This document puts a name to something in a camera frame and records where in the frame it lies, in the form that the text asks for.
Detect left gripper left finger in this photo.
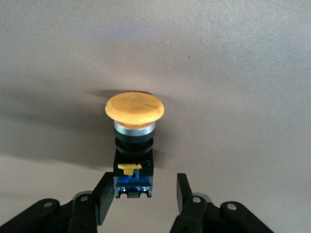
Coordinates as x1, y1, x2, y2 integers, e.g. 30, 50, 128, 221
0, 172, 115, 233

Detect yellow mushroom push button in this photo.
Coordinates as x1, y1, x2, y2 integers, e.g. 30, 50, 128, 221
104, 91, 165, 199

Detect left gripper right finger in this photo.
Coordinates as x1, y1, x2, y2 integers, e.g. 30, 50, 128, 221
169, 173, 275, 233

